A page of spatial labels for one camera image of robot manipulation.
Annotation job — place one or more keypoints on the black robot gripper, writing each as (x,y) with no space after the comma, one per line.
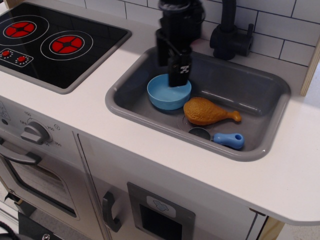
(180,26)

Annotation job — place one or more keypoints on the grey spoon with blue handle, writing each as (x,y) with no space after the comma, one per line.
(233,140)

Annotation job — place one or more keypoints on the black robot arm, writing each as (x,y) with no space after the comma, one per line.
(180,26)

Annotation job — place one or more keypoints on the light blue plastic bowl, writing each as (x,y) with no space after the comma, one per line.
(165,97)

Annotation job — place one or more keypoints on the grey plastic sink basin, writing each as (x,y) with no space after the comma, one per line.
(233,110)

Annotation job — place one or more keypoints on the dark grey toy faucet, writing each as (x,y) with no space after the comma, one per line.
(225,39)

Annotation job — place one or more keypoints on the orange toy chicken drumstick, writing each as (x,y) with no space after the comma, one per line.
(201,111)

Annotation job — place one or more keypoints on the black toy stove top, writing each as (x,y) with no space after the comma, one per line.
(54,49)

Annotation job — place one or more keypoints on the white cabinet door with dispenser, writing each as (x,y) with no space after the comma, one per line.
(154,202)

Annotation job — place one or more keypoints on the grey oven dial knob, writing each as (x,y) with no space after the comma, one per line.
(35,133)

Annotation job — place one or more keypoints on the toy oven door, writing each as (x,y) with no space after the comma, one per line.
(57,185)

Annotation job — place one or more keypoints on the grey oven door handle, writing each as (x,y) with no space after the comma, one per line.
(25,159)

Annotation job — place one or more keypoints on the grey cabinet door handle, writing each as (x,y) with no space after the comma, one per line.
(113,223)

